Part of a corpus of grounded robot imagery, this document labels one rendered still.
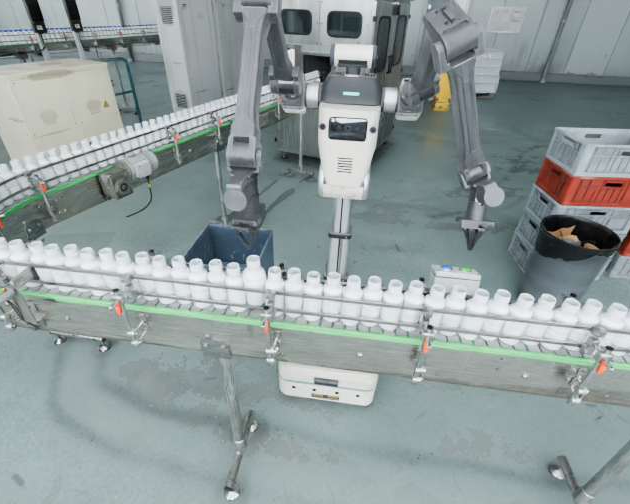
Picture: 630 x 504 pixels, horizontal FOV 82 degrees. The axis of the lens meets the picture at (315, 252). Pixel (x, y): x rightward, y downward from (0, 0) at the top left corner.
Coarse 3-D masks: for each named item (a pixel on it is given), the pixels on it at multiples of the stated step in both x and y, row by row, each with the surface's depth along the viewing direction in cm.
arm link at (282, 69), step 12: (240, 0) 86; (252, 0) 86; (264, 0) 86; (276, 24) 100; (276, 36) 104; (276, 48) 108; (276, 60) 113; (288, 60) 116; (276, 72) 118; (288, 72) 118; (300, 72) 124; (276, 84) 123; (300, 84) 126
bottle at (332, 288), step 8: (336, 272) 106; (328, 280) 105; (336, 280) 104; (328, 288) 106; (336, 288) 105; (328, 296) 106; (336, 296) 106; (328, 304) 108; (336, 304) 108; (328, 312) 110; (336, 312) 110; (328, 320) 111; (336, 320) 112
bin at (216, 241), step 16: (208, 224) 169; (208, 240) 170; (224, 240) 173; (240, 240) 172; (256, 240) 170; (272, 240) 168; (192, 256) 155; (208, 256) 172; (224, 256) 178; (240, 256) 177; (272, 256) 172; (208, 272) 145
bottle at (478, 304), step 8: (480, 288) 102; (480, 296) 99; (488, 296) 100; (472, 304) 102; (480, 304) 100; (472, 312) 102; (480, 312) 101; (464, 320) 105; (472, 320) 103; (480, 320) 102; (464, 328) 106; (472, 328) 104; (480, 328) 106; (464, 336) 107; (472, 336) 106
